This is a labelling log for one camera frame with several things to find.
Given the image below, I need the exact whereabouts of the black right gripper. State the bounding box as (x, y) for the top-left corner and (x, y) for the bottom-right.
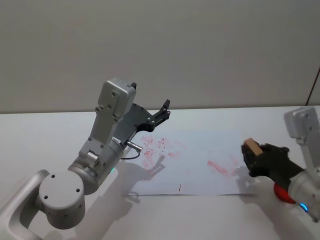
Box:
(241, 143), (306, 189)

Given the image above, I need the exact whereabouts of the white sheet with red marks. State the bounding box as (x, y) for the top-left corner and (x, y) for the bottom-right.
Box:
(121, 129), (254, 197)

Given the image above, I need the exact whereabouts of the round red object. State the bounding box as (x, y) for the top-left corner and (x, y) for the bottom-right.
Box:
(273, 183), (297, 205)

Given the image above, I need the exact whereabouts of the small wooden block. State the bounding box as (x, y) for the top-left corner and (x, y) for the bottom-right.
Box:
(244, 138), (264, 157)

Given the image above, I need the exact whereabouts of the thin cable with silver plug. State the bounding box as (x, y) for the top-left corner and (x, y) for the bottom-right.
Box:
(112, 140), (144, 160)

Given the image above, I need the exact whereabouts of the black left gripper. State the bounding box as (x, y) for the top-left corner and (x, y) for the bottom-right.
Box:
(115, 81), (171, 146)

